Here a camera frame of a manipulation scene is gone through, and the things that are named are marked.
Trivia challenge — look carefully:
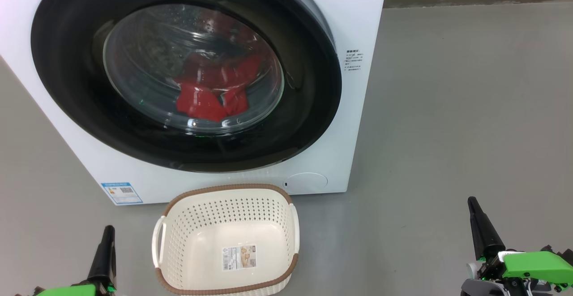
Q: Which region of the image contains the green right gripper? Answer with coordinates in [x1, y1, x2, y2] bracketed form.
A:
[461, 197, 573, 296]

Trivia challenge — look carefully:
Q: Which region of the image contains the blue energy label sticker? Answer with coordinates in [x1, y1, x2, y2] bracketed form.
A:
[101, 182, 144, 206]

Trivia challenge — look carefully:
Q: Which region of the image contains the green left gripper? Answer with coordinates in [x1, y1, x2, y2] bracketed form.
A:
[34, 225, 118, 296]

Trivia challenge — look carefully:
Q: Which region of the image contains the white front-load washing machine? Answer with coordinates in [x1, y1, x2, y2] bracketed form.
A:
[0, 0, 389, 206]

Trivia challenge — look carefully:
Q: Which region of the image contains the black round glass washer door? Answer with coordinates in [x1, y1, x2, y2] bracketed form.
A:
[30, 0, 343, 173]

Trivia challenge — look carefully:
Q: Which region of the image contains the cream perforated laundry basket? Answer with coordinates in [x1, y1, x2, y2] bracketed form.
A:
[151, 183, 299, 296]

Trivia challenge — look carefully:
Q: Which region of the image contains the printed product label sticker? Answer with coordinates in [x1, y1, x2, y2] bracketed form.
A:
[222, 244, 257, 271]

